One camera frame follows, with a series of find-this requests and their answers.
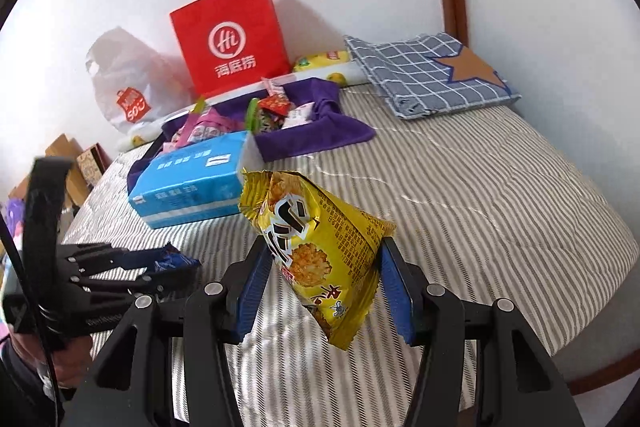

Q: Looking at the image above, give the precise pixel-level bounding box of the small pink white snack packet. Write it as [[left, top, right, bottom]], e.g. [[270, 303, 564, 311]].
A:
[[285, 103, 316, 126]]

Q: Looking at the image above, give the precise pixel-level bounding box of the red paper bag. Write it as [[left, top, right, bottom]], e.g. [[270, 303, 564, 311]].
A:
[[169, 0, 292, 98]]

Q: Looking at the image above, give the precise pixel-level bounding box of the purple cloth covered box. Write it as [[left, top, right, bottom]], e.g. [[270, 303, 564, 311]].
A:
[[126, 78, 377, 192]]

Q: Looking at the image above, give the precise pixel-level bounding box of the striped mattress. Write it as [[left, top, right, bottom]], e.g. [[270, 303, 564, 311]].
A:
[[60, 79, 640, 413]]

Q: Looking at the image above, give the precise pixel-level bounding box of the red snack packet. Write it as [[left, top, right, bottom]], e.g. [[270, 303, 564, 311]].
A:
[[260, 93, 292, 114]]

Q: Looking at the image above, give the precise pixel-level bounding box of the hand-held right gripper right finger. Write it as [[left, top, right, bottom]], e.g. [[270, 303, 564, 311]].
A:
[[377, 237, 586, 427]]

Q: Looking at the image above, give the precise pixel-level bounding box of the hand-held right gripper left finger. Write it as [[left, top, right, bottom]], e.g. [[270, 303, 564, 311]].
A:
[[75, 237, 273, 427]]

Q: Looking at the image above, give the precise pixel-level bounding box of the brown framed board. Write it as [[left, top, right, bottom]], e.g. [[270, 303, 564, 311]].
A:
[[75, 144, 112, 190]]

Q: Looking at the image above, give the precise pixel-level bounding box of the blue candy packet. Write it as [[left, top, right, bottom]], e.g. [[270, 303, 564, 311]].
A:
[[132, 243, 202, 280]]

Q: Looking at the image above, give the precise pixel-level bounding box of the white plastic bag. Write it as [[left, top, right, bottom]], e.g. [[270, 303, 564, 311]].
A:
[[85, 26, 198, 135]]

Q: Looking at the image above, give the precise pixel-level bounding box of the yellow drink packet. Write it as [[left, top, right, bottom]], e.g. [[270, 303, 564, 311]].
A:
[[292, 49, 351, 74]]

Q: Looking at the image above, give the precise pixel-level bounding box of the purple plush toy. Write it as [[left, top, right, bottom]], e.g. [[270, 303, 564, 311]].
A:
[[0, 199, 23, 233]]

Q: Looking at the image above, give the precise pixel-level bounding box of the checked pillow with star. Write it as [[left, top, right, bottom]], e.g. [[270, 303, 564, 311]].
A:
[[343, 32, 522, 122]]

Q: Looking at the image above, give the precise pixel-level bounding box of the pale pink snack packet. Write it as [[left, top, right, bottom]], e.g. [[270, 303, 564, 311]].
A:
[[192, 109, 243, 140]]

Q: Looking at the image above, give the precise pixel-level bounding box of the wooden bed frame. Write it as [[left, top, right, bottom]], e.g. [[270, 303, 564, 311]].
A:
[[570, 347, 640, 400]]

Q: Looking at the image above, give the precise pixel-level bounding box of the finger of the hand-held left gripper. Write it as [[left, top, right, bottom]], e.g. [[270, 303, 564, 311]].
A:
[[75, 264, 201, 304], [57, 243, 168, 270]]

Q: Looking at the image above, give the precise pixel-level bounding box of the green snack packet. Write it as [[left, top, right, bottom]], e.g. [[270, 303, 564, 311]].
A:
[[245, 98, 286, 135]]

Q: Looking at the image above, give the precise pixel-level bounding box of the wooden headboard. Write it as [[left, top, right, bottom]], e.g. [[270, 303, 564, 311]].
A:
[[10, 133, 91, 210]]

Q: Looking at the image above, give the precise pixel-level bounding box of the yellow rice cracker packet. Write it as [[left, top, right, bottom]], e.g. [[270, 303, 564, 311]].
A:
[[237, 168, 397, 352]]

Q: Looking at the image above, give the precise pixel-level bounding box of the person's left hand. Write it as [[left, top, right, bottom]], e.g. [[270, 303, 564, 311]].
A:
[[10, 334, 96, 390]]

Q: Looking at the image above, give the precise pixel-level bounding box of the blue tissue pack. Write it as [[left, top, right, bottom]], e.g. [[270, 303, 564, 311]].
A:
[[127, 130, 266, 229]]

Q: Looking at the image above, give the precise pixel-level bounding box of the pink purple snack packet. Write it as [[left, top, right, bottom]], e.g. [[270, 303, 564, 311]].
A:
[[170, 109, 201, 148]]

